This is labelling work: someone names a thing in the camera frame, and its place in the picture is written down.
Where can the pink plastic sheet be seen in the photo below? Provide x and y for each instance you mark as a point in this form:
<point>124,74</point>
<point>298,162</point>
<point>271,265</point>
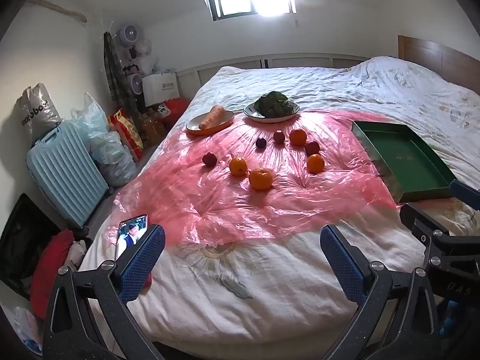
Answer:
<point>195,202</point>

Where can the yellow red rice bag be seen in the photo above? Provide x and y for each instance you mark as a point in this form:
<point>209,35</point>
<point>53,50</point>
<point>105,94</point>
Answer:
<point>127,131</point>

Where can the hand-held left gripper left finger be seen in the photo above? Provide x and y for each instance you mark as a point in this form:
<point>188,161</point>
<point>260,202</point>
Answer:
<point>142,264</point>

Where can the yellow oil bottle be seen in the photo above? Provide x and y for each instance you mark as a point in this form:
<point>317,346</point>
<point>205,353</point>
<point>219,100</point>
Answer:
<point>147,129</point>
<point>158,123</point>

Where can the white plastic bag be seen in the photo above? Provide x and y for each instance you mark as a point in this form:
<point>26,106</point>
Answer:
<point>24,330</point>

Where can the white plate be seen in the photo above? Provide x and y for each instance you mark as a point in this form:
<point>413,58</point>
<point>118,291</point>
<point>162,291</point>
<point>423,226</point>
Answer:
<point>251,114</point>

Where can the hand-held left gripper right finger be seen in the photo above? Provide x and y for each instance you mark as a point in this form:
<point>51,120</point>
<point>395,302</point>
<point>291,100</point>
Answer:
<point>343,266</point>

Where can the wooden headboard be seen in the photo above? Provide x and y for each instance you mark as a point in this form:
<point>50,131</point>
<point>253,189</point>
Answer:
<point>435,54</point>

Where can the green leafy vegetable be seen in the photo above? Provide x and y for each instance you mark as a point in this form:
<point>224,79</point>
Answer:
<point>273,104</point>

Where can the dark purple plum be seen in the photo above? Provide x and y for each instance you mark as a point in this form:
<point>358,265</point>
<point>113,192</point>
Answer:
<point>261,142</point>

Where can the orange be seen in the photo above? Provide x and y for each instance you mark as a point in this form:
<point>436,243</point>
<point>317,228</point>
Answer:
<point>238,166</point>
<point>315,163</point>
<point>260,178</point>
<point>298,137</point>

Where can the stuffed clear plastic bag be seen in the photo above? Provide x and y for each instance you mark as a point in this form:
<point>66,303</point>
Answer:
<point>112,157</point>

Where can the light blue suitcase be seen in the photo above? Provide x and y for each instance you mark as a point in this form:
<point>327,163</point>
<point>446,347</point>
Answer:
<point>63,172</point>

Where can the red apple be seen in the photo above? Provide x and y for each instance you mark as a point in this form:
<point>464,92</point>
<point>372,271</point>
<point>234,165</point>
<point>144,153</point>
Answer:
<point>279,137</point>
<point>312,147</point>
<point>209,159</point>

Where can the orange rimmed plate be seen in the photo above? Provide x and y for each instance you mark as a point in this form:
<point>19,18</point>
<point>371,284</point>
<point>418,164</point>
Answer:
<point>221,123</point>

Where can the green tray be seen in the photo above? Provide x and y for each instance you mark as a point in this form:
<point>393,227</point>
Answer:
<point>403,157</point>

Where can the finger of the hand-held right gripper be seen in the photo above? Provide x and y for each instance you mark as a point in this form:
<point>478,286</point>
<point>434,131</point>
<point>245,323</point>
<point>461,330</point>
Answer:
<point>465,192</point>
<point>420,219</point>

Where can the plaid hanging cloth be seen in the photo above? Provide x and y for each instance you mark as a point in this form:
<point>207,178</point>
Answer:
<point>111,67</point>

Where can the white paper bag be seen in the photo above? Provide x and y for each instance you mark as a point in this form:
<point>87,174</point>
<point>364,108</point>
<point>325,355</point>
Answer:
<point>161,89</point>

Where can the carrot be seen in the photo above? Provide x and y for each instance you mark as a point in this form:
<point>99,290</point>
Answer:
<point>213,117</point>

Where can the grey printed bag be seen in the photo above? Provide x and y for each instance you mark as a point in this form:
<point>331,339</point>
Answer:
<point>35,108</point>

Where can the red cloth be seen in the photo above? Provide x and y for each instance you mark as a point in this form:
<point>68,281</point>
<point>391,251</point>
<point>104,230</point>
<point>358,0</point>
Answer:
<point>50,270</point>

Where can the beige cloth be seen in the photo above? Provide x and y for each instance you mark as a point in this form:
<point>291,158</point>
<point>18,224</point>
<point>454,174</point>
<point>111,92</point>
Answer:
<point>77,253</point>

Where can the black suitcase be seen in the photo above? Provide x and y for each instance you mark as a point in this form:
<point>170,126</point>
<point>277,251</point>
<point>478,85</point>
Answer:
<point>22,240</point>

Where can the smartphone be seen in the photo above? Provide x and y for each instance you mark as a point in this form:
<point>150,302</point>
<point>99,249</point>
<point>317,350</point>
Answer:
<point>129,232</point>

